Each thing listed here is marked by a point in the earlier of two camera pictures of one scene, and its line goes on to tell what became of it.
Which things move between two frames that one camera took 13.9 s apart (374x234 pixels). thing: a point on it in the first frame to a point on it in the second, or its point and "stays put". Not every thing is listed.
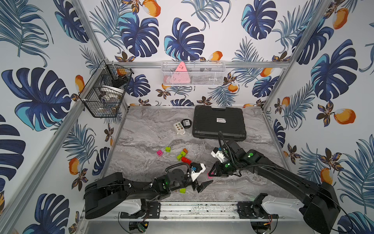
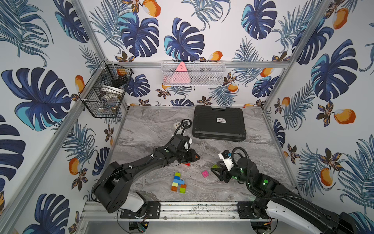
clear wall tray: (196, 73) stays put
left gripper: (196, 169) to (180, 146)
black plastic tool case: (207, 123) stays put
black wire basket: (103, 94) stays put
